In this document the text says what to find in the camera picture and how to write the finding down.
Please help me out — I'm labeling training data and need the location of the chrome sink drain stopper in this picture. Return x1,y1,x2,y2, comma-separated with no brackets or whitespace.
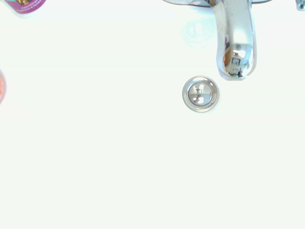
182,75,219,113

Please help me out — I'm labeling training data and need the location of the white sink basin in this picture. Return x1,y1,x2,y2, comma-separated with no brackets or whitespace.
0,0,305,229

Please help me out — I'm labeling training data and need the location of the chrome faucet spout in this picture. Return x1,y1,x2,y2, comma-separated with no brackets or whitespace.
163,0,272,81

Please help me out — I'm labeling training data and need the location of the orange round object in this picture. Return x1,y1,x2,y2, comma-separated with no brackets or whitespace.
0,69,8,105

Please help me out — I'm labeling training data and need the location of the purple labelled bottle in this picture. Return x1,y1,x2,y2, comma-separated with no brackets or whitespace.
4,0,47,19

